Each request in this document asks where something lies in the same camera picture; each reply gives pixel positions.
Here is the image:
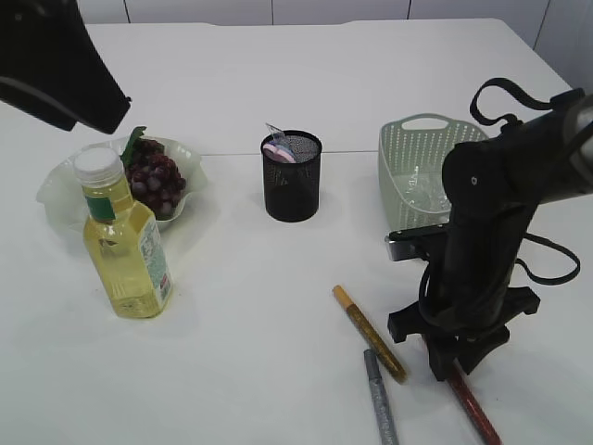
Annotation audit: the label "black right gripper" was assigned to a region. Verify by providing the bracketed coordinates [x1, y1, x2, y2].
[388, 118, 570, 381]

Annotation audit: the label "red glitter pen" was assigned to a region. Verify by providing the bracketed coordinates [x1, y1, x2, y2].
[439, 362, 502, 445]

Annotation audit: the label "gold glitter pen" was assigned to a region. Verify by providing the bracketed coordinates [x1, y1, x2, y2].
[332, 286, 408, 384]

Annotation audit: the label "silver glitter pen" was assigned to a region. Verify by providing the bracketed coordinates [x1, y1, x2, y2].
[363, 349, 399, 445]

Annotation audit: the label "clear plastic sheet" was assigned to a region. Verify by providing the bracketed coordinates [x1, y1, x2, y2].
[396, 166, 450, 212]

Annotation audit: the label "pink scissors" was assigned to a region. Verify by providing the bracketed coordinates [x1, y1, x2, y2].
[262, 143, 286, 163]

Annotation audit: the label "clear plastic ruler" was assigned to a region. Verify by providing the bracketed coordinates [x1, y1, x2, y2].
[265, 122, 285, 143]

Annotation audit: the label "yellow oil bottle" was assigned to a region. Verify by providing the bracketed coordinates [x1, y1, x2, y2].
[73, 146, 172, 319]

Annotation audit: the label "purple grape bunch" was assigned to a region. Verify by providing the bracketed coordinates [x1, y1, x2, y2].
[120, 126, 187, 221]

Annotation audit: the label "blue scissors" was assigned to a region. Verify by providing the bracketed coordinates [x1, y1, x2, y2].
[276, 144, 297, 163]

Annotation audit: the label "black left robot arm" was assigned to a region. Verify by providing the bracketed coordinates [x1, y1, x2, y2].
[1, 1, 132, 134]

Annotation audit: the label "green plastic basket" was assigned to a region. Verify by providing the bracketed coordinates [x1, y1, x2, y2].
[378, 113, 487, 231]

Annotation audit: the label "black mesh pen holder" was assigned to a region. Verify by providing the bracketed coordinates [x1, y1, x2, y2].
[260, 130, 322, 223]

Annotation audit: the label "pale green wavy plate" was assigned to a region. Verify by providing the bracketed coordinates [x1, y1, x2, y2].
[36, 136, 208, 234]

